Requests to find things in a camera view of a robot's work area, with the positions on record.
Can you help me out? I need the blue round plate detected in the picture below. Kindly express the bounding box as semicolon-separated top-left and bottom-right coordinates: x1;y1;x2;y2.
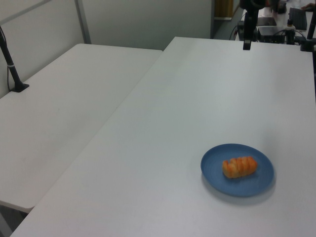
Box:
200;143;275;198

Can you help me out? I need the black camera stand clamp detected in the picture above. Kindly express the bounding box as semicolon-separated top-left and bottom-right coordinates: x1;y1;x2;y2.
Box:
299;12;316;52

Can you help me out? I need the toy chicken drumstick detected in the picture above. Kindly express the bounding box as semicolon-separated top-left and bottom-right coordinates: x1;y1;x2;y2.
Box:
222;156;259;179

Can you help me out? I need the yellow wooden board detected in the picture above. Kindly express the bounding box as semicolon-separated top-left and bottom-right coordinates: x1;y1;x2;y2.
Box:
214;0;234;20

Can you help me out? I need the small black box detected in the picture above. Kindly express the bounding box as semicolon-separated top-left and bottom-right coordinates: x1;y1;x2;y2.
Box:
237;21;245;40

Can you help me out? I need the black camera stand pole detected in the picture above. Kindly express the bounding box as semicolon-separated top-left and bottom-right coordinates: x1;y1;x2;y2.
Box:
0;24;30;93

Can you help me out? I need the black electronics box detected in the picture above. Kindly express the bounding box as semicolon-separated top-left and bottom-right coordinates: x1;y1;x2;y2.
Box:
258;26;284;44

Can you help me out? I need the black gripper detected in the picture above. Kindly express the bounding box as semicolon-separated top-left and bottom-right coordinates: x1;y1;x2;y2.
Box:
239;0;269;51

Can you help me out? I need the dark grey keyboard panel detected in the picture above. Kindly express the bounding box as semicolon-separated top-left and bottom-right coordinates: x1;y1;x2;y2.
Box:
288;7;308;31

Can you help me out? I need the grey metal partition post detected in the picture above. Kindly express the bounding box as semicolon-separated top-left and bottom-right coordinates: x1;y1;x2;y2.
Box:
75;0;91;45

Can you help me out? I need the white side table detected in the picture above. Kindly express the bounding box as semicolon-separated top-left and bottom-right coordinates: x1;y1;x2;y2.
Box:
0;43;163;214

